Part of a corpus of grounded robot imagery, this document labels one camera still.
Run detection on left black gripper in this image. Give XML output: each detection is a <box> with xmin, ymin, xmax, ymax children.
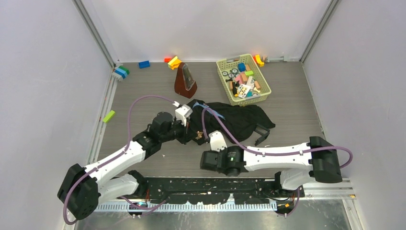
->
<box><xmin>160</xmin><ymin>116</ymin><xmax>197</xmax><ymax>145</ymax></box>

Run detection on gold brooch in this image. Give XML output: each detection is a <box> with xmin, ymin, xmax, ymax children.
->
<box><xmin>195</xmin><ymin>131</ymin><xmax>204</xmax><ymax>140</ymax></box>

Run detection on black printed t-shirt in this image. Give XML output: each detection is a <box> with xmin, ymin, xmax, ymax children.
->
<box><xmin>187</xmin><ymin>99</ymin><xmax>276</xmax><ymax>145</ymax></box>

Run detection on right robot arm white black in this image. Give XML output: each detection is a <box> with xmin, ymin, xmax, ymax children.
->
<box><xmin>200</xmin><ymin>137</ymin><xmax>343</xmax><ymax>197</ymax></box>

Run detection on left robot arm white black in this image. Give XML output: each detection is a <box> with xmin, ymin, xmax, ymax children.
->
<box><xmin>57</xmin><ymin>106</ymin><xmax>192</xmax><ymax>220</ymax></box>

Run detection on brown metronome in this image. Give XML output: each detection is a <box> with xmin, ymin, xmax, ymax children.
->
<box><xmin>174</xmin><ymin>62</ymin><xmax>197</xmax><ymax>99</ymax></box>

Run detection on green block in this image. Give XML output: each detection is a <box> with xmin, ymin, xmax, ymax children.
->
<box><xmin>102</xmin><ymin>110</ymin><xmax>115</xmax><ymax>123</ymax></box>

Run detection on yellow red blocks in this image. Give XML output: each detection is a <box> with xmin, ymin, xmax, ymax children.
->
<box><xmin>164</xmin><ymin>56</ymin><xmax>182</xmax><ymax>70</ymax></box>

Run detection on blue brick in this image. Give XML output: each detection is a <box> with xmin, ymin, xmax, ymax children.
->
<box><xmin>138</xmin><ymin>60</ymin><xmax>150</xmax><ymax>69</ymax></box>

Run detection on blue green white blocks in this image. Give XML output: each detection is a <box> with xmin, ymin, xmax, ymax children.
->
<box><xmin>112</xmin><ymin>66</ymin><xmax>130</xmax><ymax>81</ymax></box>

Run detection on white patterned toy block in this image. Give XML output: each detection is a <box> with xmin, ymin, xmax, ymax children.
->
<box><xmin>237</xmin><ymin>84</ymin><xmax>252</xmax><ymax>99</ymax></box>

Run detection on green plastic basket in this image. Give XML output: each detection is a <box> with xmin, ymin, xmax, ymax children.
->
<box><xmin>216</xmin><ymin>54</ymin><xmax>271</xmax><ymax>106</ymax></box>

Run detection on blue cube in basket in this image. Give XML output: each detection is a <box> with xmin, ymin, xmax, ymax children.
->
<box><xmin>237</xmin><ymin>63</ymin><xmax>246</xmax><ymax>72</ymax></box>

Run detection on orange yellow blocks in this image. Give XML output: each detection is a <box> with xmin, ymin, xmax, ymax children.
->
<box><xmin>253</xmin><ymin>55</ymin><xmax>265</xmax><ymax>67</ymax></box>

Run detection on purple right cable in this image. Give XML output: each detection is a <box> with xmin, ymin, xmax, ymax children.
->
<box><xmin>201</xmin><ymin>108</ymin><xmax>354</xmax><ymax>218</ymax></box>

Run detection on purple cable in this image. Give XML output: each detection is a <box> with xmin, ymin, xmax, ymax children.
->
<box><xmin>201</xmin><ymin>108</ymin><xmax>354</xmax><ymax>218</ymax></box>
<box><xmin>62</xmin><ymin>95</ymin><xmax>183</xmax><ymax>226</ymax></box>

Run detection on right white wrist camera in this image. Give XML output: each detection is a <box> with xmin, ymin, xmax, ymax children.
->
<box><xmin>209</xmin><ymin>131</ymin><xmax>227</xmax><ymax>152</ymax></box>

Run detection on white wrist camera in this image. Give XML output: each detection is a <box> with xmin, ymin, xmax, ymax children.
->
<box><xmin>209</xmin><ymin>131</ymin><xmax>227</xmax><ymax>152</ymax></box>
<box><xmin>172</xmin><ymin>101</ymin><xmax>192</xmax><ymax>127</ymax></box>

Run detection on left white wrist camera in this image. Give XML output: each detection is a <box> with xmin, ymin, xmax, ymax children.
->
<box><xmin>172</xmin><ymin>101</ymin><xmax>192</xmax><ymax>127</ymax></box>

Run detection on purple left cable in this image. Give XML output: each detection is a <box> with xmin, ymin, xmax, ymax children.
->
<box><xmin>62</xmin><ymin>95</ymin><xmax>183</xmax><ymax>226</ymax></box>

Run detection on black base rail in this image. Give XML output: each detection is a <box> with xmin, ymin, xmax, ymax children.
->
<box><xmin>125</xmin><ymin>177</ymin><xmax>305</xmax><ymax>205</ymax></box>

